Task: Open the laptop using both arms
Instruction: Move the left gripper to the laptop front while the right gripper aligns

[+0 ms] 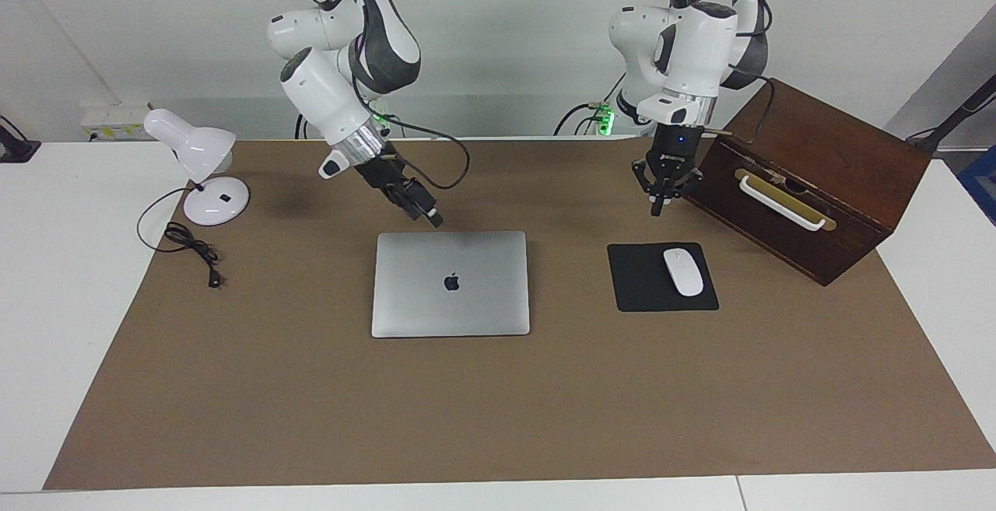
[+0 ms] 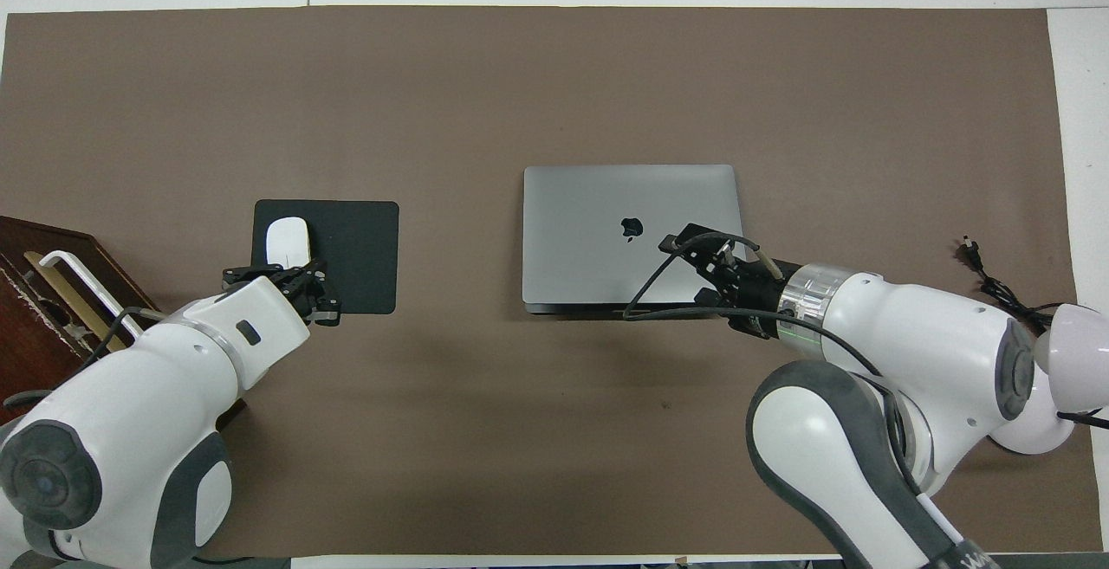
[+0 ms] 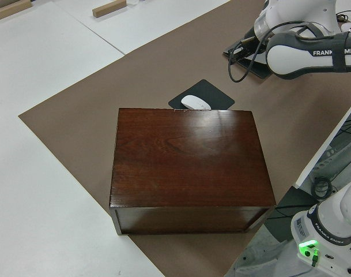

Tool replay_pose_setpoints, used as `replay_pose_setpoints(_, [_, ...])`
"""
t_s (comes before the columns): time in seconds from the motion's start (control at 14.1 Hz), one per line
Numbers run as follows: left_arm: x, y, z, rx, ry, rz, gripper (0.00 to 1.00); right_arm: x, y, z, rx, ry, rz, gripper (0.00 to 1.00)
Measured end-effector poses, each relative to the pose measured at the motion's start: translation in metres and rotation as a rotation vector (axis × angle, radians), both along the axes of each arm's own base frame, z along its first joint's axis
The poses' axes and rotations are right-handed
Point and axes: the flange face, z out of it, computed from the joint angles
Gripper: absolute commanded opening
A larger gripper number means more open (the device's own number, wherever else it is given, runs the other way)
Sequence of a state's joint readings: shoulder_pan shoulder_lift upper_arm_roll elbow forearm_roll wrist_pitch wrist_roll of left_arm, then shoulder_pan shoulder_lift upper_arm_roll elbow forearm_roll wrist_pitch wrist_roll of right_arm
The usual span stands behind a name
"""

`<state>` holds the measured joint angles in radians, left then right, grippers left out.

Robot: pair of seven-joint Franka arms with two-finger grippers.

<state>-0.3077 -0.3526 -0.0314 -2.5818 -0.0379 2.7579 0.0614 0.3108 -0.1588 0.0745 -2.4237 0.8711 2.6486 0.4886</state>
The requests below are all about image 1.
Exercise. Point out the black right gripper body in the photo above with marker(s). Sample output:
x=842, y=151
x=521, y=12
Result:
x=385, y=178

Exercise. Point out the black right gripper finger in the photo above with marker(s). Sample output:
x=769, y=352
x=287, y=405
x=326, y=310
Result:
x=424, y=198
x=406, y=204

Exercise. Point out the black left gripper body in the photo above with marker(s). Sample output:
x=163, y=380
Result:
x=677, y=145

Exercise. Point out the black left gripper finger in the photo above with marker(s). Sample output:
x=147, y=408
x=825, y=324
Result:
x=650, y=184
x=681, y=187

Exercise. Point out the silver laptop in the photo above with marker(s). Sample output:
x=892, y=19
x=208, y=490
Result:
x=482, y=309

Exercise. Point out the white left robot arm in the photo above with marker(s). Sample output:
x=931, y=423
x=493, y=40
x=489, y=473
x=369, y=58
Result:
x=692, y=44

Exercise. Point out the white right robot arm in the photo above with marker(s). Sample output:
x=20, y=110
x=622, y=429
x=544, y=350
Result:
x=327, y=99

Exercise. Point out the white computer mouse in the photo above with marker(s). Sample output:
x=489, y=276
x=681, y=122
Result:
x=683, y=271

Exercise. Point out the black mouse pad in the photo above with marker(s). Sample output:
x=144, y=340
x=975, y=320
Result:
x=638, y=285

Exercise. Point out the dark wooden box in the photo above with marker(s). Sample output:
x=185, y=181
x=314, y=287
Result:
x=840, y=145

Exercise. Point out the white desk lamp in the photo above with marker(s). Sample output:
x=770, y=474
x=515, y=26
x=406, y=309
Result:
x=194, y=145

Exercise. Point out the brown table mat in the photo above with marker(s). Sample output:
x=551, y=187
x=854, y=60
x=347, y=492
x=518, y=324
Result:
x=311, y=402

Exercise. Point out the white power strip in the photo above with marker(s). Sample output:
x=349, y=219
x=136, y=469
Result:
x=117, y=118

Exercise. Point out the black stand pole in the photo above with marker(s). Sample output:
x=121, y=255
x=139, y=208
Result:
x=961, y=110

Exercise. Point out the blue crate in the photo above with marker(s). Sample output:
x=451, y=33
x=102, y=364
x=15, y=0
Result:
x=982, y=184

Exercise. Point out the black clamp mount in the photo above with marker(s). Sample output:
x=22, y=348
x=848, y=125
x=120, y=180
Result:
x=15, y=149

